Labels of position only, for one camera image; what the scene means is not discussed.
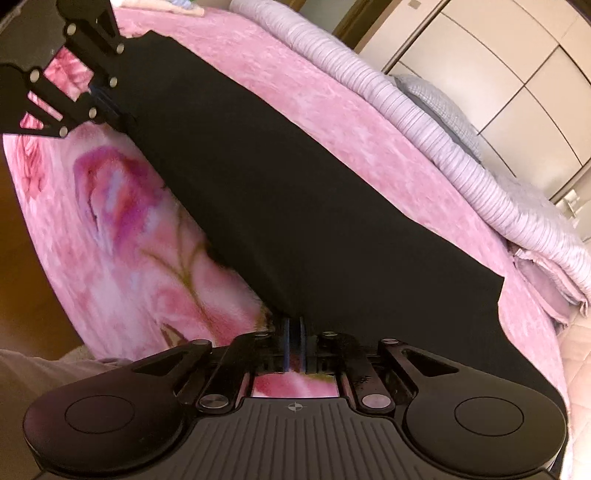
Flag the pink rose blanket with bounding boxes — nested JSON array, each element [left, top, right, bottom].
[[2, 0, 572, 416]]

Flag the white quilted mattress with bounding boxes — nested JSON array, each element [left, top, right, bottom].
[[555, 316, 591, 467]]

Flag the folded clothes pile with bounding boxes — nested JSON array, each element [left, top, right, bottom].
[[119, 0, 206, 16]]

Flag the striped lilac duvet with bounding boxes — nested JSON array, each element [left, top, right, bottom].
[[228, 0, 591, 321]]

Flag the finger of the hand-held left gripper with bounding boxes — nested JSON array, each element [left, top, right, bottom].
[[9, 69, 105, 138], [58, 0, 134, 132]]

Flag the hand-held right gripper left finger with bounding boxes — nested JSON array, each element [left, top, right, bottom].
[[131, 318, 293, 412]]

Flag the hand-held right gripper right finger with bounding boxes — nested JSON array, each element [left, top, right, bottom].
[[297, 318, 462, 411]]

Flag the grey pillow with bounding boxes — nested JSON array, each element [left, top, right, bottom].
[[392, 73, 484, 163]]

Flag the black pants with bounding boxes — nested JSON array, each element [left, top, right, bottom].
[[90, 31, 570, 418]]

